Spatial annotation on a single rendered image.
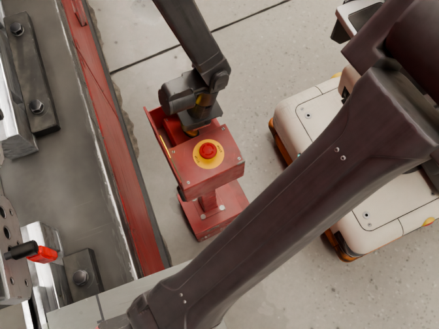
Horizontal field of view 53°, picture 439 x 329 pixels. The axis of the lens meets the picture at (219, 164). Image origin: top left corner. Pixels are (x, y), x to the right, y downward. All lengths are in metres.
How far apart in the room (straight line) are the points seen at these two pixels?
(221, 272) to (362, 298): 1.45
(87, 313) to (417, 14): 0.64
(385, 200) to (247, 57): 0.89
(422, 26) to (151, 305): 0.34
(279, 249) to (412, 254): 1.57
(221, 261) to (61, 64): 0.78
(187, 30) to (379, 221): 1.02
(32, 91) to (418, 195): 1.22
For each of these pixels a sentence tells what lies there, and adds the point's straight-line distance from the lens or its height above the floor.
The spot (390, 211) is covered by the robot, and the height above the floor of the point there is 0.28.
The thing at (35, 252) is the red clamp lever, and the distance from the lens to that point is 0.63.
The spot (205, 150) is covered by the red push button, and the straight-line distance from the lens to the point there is 0.98.
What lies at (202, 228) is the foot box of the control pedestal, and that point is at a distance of 1.64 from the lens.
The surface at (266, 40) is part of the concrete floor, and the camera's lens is 2.09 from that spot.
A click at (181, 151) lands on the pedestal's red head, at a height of 0.78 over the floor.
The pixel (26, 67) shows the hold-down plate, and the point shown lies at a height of 0.90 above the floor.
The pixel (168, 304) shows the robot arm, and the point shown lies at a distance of 0.44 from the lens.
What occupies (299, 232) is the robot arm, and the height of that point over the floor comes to 1.42.
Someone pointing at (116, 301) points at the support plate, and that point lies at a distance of 0.76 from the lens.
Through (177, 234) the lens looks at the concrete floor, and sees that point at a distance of 1.77.
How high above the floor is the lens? 1.73
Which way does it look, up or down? 72 degrees down
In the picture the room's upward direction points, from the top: 4 degrees counter-clockwise
